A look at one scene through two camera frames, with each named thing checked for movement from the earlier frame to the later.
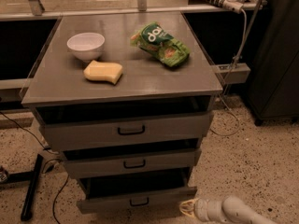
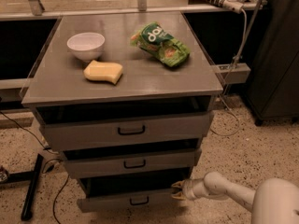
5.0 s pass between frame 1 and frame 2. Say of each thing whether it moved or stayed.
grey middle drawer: stayed
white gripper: moved
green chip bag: stayed
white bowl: stayed
